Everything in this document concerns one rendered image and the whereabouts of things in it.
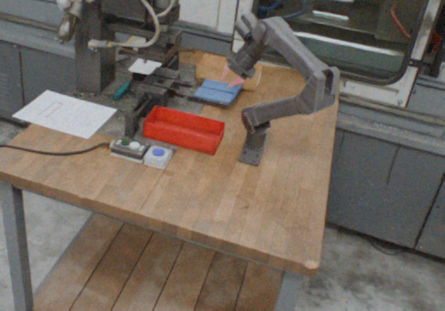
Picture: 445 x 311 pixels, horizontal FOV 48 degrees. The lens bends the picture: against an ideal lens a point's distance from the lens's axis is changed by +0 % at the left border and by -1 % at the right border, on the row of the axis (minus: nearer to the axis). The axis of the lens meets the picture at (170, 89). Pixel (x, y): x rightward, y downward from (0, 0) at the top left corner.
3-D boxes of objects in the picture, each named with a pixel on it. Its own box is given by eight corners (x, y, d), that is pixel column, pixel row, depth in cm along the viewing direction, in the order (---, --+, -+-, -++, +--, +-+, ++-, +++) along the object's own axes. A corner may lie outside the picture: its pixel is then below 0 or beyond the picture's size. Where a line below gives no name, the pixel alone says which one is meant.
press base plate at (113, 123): (174, 161, 160) (174, 153, 158) (39, 123, 173) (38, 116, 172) (223, 77, 214) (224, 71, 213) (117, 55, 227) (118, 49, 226)
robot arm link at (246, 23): (226, 30, 154) (242, 3, 146) (246, 26, 159) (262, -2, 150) (247, 57, 149) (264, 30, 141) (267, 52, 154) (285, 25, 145)
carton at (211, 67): (254, 94, 199) (256, 76, 195) (194, 81, 205) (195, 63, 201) (259, 81, 209) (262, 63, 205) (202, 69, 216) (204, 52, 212)
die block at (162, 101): (161, 115, 178) (162, 96, 175) (136, 109, 181) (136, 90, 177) (179, 90, 195) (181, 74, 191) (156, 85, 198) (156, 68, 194)
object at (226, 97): (234, 104, 184) (235, 97, 183) (194, 95, 188) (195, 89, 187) (237, 95, 190) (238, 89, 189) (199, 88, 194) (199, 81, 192)
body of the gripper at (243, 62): (228, 53, 159) (242, 36, 155) (253, 73, 159) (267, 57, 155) (223, 61, 153) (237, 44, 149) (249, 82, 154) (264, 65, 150)
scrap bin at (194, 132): (214, 155, 158) (215, 140, 156) (142, 136, 165) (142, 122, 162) (222, 136, 168) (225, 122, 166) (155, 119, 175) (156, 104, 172)
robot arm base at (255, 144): (240, 141, 153) (262, 146, 151) (253, 110, 169) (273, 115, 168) (236, 162, 156) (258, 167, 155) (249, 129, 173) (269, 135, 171)
